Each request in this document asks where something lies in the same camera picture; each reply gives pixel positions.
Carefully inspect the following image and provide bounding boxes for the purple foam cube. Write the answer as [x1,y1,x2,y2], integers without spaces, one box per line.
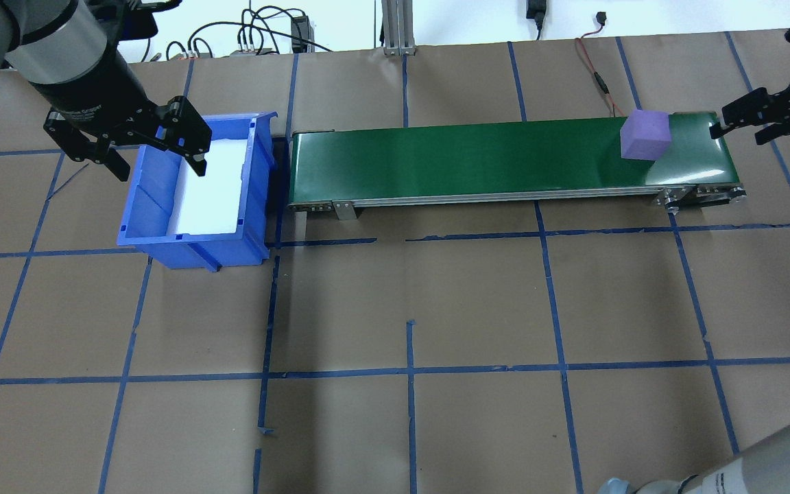
[619,108,672,163]

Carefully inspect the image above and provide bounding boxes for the blue plastic storage bin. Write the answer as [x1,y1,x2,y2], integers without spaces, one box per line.
[117,111,279,273]

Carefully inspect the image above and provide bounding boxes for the green conveyor belt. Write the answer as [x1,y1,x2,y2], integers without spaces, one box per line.
[287,110,747,222]

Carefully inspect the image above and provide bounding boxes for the terminal strip with wires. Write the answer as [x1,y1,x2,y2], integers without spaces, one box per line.
[229,41,279,57]

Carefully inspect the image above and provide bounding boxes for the thin red wire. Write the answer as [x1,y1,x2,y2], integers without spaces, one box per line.
[575,27,627,117]

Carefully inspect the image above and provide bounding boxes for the aluminium profile post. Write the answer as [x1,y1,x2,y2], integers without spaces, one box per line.
[381,0,418,56]

